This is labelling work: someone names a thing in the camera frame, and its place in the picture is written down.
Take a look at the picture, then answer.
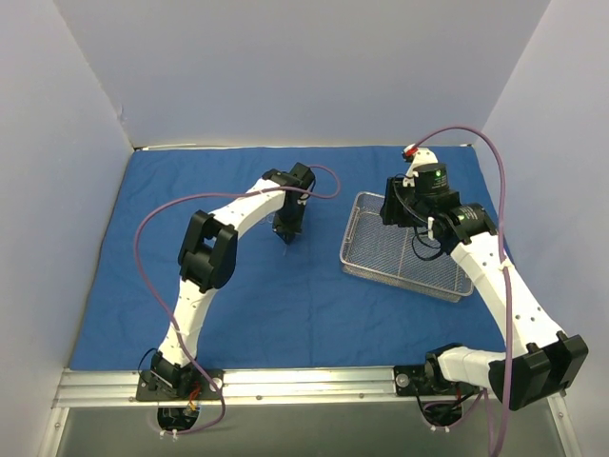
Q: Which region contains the blue surgical wrap cloth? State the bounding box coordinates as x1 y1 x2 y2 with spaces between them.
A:
69 146 504 370

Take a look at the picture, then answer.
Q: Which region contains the aluminium front rail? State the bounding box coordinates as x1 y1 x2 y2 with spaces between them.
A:
50 359 567 408

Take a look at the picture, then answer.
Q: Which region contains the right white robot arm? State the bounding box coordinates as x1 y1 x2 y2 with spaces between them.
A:
381 163 589 411

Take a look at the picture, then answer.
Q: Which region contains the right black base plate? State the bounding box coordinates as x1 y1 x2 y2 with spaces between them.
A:
392 365 480 398

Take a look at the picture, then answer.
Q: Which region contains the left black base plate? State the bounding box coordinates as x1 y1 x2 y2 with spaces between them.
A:
135 370 220 402

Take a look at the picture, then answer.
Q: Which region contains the wire mesh instrument tray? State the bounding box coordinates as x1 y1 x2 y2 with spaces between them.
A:
340 192 474 303

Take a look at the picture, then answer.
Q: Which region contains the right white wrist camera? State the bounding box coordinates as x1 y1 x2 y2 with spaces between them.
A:
402 146 440 188

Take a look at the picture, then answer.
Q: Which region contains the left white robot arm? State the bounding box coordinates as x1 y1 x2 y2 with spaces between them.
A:
149 163 316 399

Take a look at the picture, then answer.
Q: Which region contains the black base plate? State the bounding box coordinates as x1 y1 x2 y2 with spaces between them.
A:
392 365 480 398
135 370 220 402

